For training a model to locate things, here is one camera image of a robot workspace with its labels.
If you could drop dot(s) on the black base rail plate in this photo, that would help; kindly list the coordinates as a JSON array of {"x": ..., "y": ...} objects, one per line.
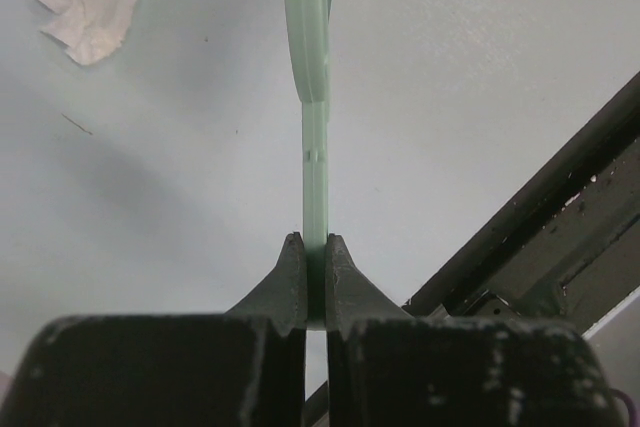
[{"x": 497, "y": 336}]

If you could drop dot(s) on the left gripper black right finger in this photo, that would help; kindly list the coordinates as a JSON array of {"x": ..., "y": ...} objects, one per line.
[{"x": 350, "y": 297}]

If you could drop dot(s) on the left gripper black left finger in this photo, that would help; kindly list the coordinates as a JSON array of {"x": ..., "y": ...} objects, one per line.
[{"x": 280, "y": 296}]

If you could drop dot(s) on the green hand brush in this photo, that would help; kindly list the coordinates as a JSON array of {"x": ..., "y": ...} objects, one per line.
[{"x": 307, "y": 23}]

